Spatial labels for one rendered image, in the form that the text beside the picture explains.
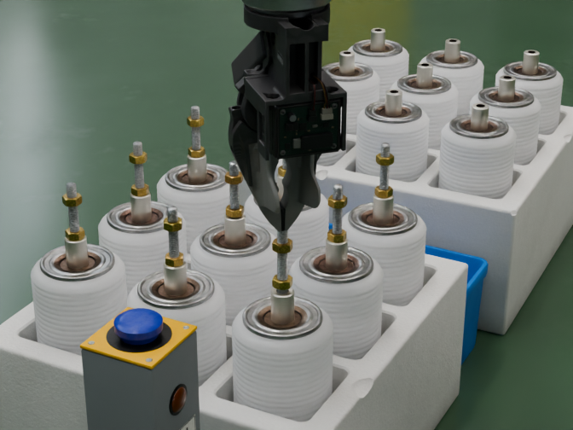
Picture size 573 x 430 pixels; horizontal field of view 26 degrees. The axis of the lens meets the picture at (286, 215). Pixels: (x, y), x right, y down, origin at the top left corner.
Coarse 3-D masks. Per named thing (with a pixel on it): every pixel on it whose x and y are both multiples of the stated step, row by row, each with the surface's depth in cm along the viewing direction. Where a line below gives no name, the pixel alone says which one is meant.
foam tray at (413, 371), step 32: (448, 288) 137; (32, 320) 130; (384, 320) 132; (416, 320) 130; (448, 320) 139; (0, 352) 126; (32, 352) 125; (64, 352) 125; (384, 352) 125; (416, 352) 131; (448, 352) 141; (0, 384) 128; (32, 384) 125; (64, 384) 123; (224, 384) 120; (352, 384) 120; (384, 384) 123; (416, 384) 133; (448, 384) 144; (0, 416) 130; (32, 416) 127; (64, 416) 125; (224, 416) 115; (256, 416) 115; (320, 416) 115; (352, 416) 117; (384, 416) 125; (416, 416) 135
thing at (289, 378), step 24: (240, 312) 118; (240, 336) 115; (312, 336) 114; (240, 360) 116; (264, 360) 114; (288, 360) 113; (312, 360) 114; (240, 384) 117; (264, 384) 115; (288, 384) 114; (312, 384) 115; (264, 408) 116; (288, 408) 116; (312, 408) 117
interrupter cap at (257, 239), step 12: (216, 228) 133; (252, 228) 133; (204, 240) 131; (216, 240) 131; (252, 240) 131; (264, 240) 131; (216, 252) 128; (228, 252) 128; (240, 252) 128; (252, 252) 128
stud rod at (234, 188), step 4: (232, 160) 127; (232, 164) 127; (236, 164) 127; (232, 168) 127; (236, 168) 127; (232, 172) 127; (236, 172) 127; (232, 184) 128; (236, 184) 128; (232, 188) 128; (236, 188) 128; (232, 192) 128; (236, 192) 128; (232, 196) 128; (236, 196) 128; (232, 200) 129; (236, 200) 129; (232, 204) 129; (236, 204) 129; (232, 208) 129; (236, 208) 129
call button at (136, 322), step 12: (132, 312) 102; (144, 312) 102; (156, 312) 102; (120, 324) 101; (132, 324) 101; (144, 324) 101; (156, 324) 101; (120, 336) 100; (132, 336) 100; (144, 336) 100; (156, 336) 101
